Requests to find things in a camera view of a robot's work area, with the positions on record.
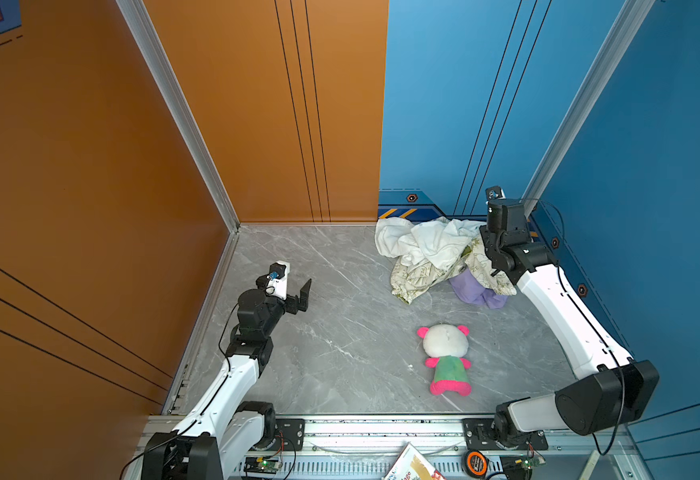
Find purple t-shirt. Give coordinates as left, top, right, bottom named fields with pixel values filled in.
left=449, top=269, right=508, bottom=309

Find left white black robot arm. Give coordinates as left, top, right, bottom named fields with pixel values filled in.
left=139, top=261, right=312, bottom=479

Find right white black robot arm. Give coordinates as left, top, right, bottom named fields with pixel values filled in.
left=480, top=196, right=660, bottom=449

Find white cloth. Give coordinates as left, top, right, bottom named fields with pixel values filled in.
left=375, top=217, right=485, bottom=270

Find cream patterned cloth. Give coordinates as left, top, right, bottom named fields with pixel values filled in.
left=391, top=238, right=518, bottom=304

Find white pink plush toy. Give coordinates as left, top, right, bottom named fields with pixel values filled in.
left=417, top=324, right=472, bottom=397

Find left green circuit board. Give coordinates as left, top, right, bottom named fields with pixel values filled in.
left=242, top=457, right=283, bottom=478

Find green circuit board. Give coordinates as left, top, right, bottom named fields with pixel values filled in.
left=242, top=457, right=283, bottom=478
left=515, top=456, right=547, bottom=471

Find printed booklet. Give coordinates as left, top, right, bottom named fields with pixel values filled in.
left=383, top=443, right=445, bottom=480

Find right green circuit board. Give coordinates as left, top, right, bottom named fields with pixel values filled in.
left=515, top=456, right=547, bottom=471

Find orange black tape measure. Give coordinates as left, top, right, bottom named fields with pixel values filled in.
left=463, top=450, right=490, bottom=479

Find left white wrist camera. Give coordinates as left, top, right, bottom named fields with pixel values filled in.
left=265, top=261, right=291, bottom=300

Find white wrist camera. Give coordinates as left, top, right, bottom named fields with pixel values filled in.
left=485, top=186, right=505, bottom=202
left=265, top=261, right=291, bottom=300

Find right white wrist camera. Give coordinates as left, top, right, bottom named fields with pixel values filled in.
left=485, top=186, right=505, bottom=202

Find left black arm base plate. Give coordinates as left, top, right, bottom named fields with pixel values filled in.
left=252, top=417, right=305, bottom=452

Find aluminium front rail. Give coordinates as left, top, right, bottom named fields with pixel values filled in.
left=276, top=414, right=652, bottom=479

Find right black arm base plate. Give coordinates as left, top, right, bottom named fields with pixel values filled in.
left=461, top=417, right=549, bottom=451

